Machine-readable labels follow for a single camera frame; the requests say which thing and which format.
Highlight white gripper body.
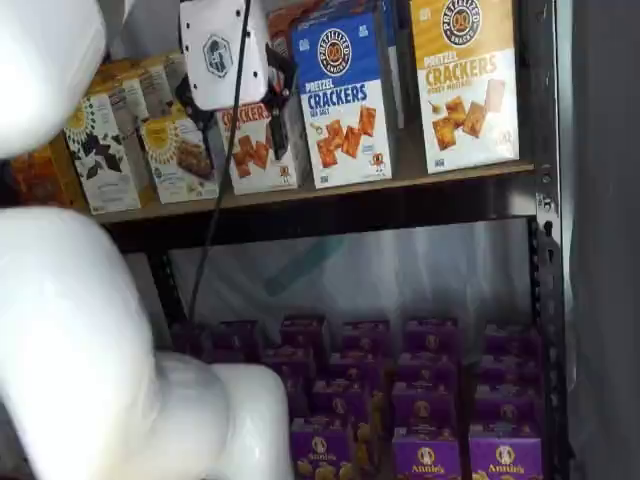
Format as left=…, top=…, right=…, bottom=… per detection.
left=179, top=0, right=270, bottom=112

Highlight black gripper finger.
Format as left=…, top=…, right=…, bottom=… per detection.
left=174, top=73, right=217, bottom=147
left=263, top=43, right=301, bottom=162

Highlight blue pretzel crackers box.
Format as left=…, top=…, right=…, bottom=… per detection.
left=291, top=10, right=399, bottom=190
left=369, top=0, right=407, bottom=132

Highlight Simple Mills almond bar box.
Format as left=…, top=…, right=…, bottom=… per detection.
left=138, top=115, right=221, bottom=205
left=157, top=102, right=201, bottom=125

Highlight orange pretzel crackers box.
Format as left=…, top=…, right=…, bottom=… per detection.
left=267, top=5, right=301, bottom=59
left=215, top=102, right=300, bottom=196

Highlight Simple Mills sweet thins box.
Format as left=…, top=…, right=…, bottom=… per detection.
left=102, top=58, right=170, bottom=119
left=63, top=93, right=156, bottom=214
left=132, top=52, right=190, bottom=109
left=88, top=74, right=152, bottom=136

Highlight wooden shelf board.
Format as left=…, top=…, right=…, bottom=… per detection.
left=84, top=149, right=536, bottom=225

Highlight orange snack box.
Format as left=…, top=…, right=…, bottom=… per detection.
left=9, top=134, right=89, bottom=209

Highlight yellow pretzel crackers box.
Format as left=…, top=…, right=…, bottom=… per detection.
left=409, top=0, right=521, bottom=175

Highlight purple Annie's snack box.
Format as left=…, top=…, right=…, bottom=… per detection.
left=468, top=424, right=544, bottom=480
left=290, top=417, right=351, bottom=480
left=328, top=352, right=386, bottom=384
left=391, top=382, right=457, bottom=426
left=280, top=314, right=329, bottom=351
left=209, top=319, right=259, bottom=364
left=484, top=322, right=544, bottom=359
left=403, top=317, right=460, bottom=356
left=169, top=323, right=209, bottom=359
left=341, top=319, right=391, bottom=354
left=312, top=379, right=371, bottom=421
left=472, top=384, right=544, bottom=426
left=392, top=425, right=462, bottom=480
left=262, top=347, right=314, bottom=377
left=477, top=357, right=544, bottom=389
left=397, top=352, right=459, bottom=386

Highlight black metal shelf rack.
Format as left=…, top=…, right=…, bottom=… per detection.
left=97, top=0, right=576, bottom=480

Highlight purple Annie's snack boxes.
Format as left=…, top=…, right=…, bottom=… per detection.
left=349, top=359, right=474, bottom=480

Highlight black cable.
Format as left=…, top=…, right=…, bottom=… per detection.
left=189, top=0, right=251, bottom=326

